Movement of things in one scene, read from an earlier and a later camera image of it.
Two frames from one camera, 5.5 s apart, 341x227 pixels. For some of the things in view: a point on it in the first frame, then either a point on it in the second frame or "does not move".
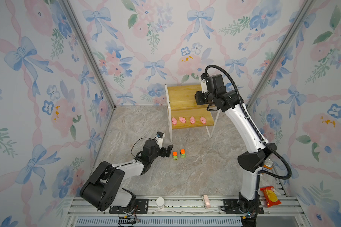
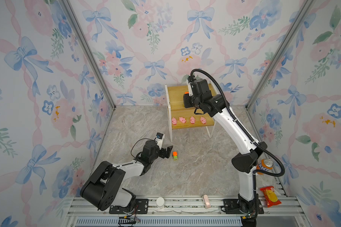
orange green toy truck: (174, 155) does not move
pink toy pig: (182, 119) does not move
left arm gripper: (163, 153) does not move
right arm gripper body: (202, 99) to (187, 101)
